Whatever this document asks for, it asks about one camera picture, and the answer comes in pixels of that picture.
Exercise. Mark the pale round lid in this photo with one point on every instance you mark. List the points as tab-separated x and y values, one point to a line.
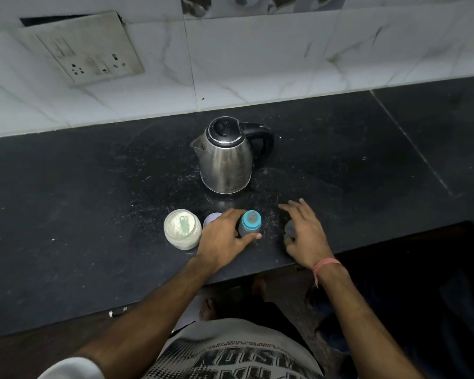
210	219

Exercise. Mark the person's left forearm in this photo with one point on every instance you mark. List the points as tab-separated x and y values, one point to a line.
142	327

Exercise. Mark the green plastic scoop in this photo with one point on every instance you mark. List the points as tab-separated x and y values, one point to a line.
184	224

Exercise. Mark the jar of white powder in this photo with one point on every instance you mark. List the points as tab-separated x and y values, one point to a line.
181	232

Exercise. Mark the person's right forearm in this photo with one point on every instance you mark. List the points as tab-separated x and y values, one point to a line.
361	327

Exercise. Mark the grey translucent bottle cap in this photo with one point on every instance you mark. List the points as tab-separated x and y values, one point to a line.
290	228

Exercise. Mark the person's right thumb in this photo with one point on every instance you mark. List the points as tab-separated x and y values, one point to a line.
289	241

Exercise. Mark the person's bare foot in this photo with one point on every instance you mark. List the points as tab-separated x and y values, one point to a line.
259	287
209	309

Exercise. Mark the person's left hand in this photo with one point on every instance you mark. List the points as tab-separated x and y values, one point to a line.
219	242

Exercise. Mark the person's left thumb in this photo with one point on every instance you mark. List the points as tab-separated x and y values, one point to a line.
249	238

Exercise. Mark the white wall socket plate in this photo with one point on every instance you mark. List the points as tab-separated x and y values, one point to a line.
89	49

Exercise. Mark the stainless steel electric kettle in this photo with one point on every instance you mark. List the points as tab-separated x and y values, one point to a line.
227	161

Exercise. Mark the person's right hand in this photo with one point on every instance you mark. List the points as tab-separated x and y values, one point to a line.
310	240

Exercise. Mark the person's right middle finger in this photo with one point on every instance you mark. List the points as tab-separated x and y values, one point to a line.
297	209

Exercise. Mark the white printed t-shirt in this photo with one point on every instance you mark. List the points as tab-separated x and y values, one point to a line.
237	355

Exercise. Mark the pink thread wristband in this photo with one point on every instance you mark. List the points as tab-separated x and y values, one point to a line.
324	265

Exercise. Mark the dark trousers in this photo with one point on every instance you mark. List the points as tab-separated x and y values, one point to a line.
260	311

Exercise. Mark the baby bottle with teal collar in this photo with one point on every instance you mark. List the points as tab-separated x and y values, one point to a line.
248	224

